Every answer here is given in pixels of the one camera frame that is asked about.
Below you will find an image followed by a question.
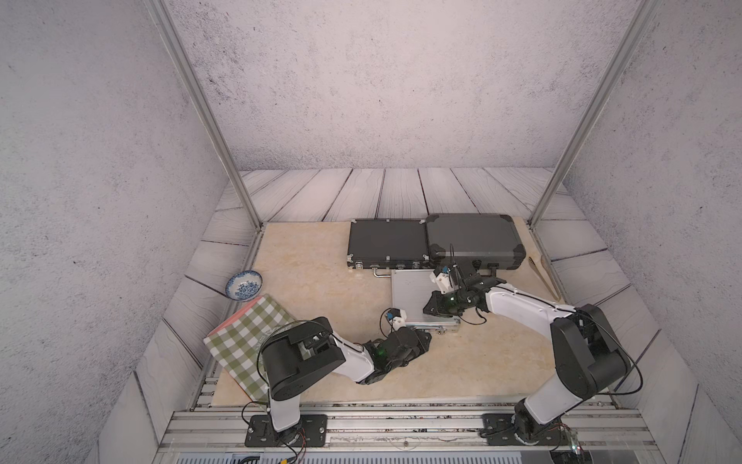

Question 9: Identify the small silver poker case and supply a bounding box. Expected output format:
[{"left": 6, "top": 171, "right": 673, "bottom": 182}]
[{"left": 391, "top": 270, "right": 461, "bottom": 334}]

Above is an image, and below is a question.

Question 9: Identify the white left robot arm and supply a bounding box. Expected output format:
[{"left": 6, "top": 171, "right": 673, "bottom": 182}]
[{"left": 259, "top": 316, "right": 432, "bottom": 433}]

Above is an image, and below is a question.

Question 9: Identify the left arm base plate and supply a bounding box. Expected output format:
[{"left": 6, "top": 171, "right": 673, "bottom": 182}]
[{"left": 245, "top": 415, "right": 328, "bottom": 448}]

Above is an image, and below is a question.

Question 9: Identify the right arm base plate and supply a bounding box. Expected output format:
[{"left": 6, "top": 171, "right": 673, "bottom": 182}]
[{"left": 478, "top": 414, "right": 569, "bottom": 448}]

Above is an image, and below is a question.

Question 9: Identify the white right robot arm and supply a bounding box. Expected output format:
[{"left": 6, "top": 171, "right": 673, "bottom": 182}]
[{"left": 423, "top": 265, "right": 634, "bottom": 445}]

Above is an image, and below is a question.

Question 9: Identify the green checkered cloth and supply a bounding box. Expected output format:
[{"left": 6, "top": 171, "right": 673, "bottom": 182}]
[{"left": 203, "top": 294, "right": 296, "bottom": 402}]

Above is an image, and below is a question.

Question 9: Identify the blue white ceramic bowl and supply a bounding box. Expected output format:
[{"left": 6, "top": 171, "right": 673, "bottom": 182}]
[{"left": 225, "top": 270, "right": 263, "bottom": 302}]

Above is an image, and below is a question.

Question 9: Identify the large dark grey poker case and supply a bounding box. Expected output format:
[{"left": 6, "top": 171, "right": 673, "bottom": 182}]
[{"left": 425, "top": 214, "right": 527, "bottom": 270}]

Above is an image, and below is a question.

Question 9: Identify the medium black poker case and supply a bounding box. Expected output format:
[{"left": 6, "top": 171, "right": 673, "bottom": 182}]
[{"left": 346, "top": 220, "right": 431, "bottom": 270}]

